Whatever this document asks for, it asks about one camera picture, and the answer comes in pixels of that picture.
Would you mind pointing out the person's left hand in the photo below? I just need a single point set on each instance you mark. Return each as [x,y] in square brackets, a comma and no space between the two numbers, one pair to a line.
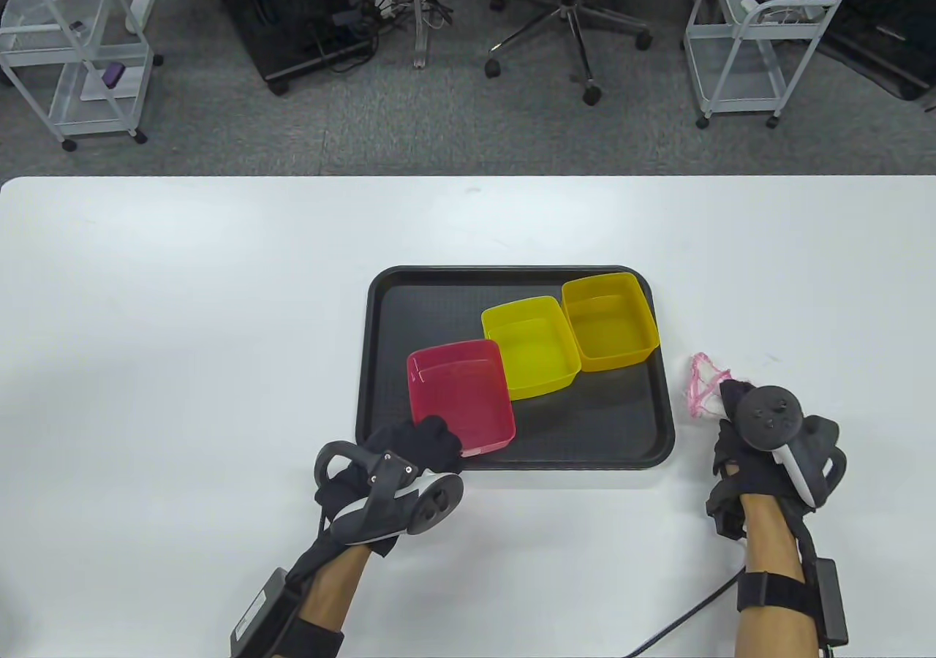
[424,439]

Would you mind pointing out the person's right hand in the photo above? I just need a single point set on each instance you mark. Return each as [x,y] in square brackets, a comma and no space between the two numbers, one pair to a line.
[738,468]

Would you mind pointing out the pink plastic food container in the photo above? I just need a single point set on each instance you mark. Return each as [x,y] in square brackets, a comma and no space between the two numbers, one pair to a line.
[457,395]

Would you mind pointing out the white pink dish cloth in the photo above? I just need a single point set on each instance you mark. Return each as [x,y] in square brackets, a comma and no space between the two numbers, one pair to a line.
[700,395]

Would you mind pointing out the lemon yellow plastic food container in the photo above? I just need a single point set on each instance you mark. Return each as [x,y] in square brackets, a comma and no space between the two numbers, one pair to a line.
[530,351]

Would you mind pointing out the amber yellow plastic food container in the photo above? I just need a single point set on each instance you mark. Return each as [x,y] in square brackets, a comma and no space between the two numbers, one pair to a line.
[607,322]

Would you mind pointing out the person's left forearm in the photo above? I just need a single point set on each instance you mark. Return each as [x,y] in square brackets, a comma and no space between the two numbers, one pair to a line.
[333,592]

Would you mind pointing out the grey handheld controller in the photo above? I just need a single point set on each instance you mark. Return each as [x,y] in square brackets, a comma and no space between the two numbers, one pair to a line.
[380,512]
[768,413]

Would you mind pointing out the black plastic tray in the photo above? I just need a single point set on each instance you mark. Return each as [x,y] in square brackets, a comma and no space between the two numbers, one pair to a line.
[439,314]

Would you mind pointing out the black battery pack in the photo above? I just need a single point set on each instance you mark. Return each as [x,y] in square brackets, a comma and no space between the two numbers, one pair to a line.
[830,599]
[256,614]

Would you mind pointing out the clear plastic pole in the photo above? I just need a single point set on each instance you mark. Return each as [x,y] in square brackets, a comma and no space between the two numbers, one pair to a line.
[420,29]

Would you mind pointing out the black equipment cart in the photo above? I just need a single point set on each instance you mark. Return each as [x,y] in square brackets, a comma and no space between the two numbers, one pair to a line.
[292,14]

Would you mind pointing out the black office chair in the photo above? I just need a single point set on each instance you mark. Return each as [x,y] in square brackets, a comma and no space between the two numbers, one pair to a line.
[570,7]

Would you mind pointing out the black equipment base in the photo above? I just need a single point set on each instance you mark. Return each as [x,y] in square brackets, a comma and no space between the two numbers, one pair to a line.
[899,29]

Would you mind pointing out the small purple box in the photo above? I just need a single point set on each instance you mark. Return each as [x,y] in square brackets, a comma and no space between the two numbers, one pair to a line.
[113,75]

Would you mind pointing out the white paper sheet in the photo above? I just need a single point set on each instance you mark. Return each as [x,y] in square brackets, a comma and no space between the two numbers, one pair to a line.
[95,88]

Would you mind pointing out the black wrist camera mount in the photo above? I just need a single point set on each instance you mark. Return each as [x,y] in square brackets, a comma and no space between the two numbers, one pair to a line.
[724,515]

